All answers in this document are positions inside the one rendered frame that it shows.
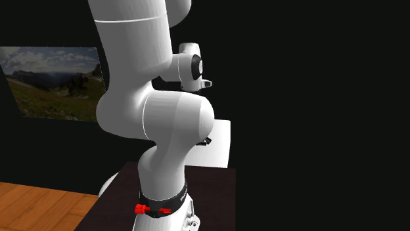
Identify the dark robot stand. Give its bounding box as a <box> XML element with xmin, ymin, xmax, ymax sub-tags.
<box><xmin>74</xmin><ymin>161</ymin><xmax>237</xmax><ymax>231</ymax></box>

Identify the landscape wall picture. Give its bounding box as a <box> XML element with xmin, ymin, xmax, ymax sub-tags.
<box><xmin>0</xmin><ymin>46</ymin><xmax>108</xmax><ymax>123</ymax></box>

